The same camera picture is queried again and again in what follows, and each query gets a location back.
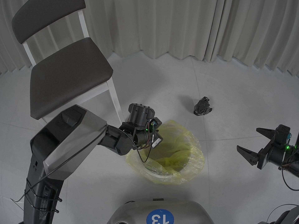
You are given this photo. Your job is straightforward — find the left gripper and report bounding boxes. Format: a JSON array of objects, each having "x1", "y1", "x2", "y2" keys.
[{"x1": 135, "y1": 129, "x2": 164, "y2": 150}]

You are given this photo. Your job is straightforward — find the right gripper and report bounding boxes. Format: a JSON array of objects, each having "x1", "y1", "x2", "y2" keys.
[{"x1": 237, "y1": 127, "x2": 291, "y2": 170}]

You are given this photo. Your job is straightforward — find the yellow plastic bag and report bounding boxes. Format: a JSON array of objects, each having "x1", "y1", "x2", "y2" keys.
[{"x1": 126, "y1": 120, "x2": 205, "y2": 186}]

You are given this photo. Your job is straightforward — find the black plastic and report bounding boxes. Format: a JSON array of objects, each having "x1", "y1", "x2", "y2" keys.
[{"x1": 193, "y1": 96, "x2": 213, "y2": 116}]

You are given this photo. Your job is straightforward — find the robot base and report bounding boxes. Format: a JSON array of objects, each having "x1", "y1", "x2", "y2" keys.
[{"x1": 110, "y1": 198, "x2": 213, "y2": 224}]

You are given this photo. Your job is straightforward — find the white trash bin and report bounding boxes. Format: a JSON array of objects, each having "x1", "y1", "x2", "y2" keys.
[{"x1": 140, "y1": 134, "x2": 195, "y2": 182}]

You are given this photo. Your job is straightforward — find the white chair dark grey seat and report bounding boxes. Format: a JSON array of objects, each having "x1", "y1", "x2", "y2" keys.
[{"x1": 12, "y1": 0, "x2": 122, "y2": 126}]

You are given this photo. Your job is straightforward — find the white curtain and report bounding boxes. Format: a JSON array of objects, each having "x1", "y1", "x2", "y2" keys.
[
  {"x1": 0, "y1": 0, "x2": 225, "y2": 77},
  {"x1": 206, "y1": 0, "x2": 299, "y2": 78}
]

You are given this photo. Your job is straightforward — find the black cable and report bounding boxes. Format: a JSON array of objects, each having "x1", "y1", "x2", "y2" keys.
[
  {"x1": 266, "y1": 204, "x2": 299, "y2": 222},
  {"x1": 281, "y1": 167, "x2": 299, "y2": 191},
  {"x1": 134, "y1": 146, "x2": 152, "y2": 163}
]

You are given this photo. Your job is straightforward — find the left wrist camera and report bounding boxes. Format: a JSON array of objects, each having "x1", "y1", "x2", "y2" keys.
[{"x1": 150, "y1": 117, "x2": 163, "y2": 131}]

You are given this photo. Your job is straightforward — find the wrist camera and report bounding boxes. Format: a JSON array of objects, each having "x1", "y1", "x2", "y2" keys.
[
  {"x1": 276, "y1": 124, "x2": 292, "y2": 149},
  {"x1": 150, "y1": 117, "x2": 163, "y2": 131}
]

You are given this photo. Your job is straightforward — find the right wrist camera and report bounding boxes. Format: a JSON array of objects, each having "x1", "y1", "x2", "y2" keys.
[{"x1": 276, "y1": 124, "x2": 292, "y2": 149}]

